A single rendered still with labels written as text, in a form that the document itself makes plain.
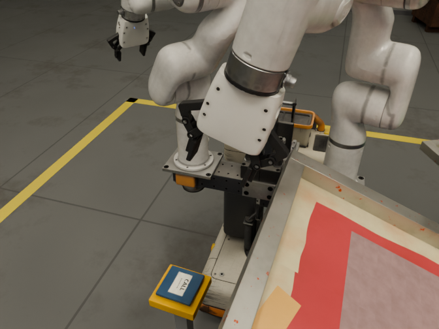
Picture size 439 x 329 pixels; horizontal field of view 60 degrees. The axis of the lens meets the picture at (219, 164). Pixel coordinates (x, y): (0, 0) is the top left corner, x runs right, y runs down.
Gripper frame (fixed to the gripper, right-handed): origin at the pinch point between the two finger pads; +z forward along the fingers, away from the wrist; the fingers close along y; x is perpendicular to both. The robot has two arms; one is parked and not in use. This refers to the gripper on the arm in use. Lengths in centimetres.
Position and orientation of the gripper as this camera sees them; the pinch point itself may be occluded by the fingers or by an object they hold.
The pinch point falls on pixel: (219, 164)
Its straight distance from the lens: 57.7
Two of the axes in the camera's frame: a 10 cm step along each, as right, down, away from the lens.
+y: -9.0, -4.3, 1.0
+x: -3.5, 5.4, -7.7
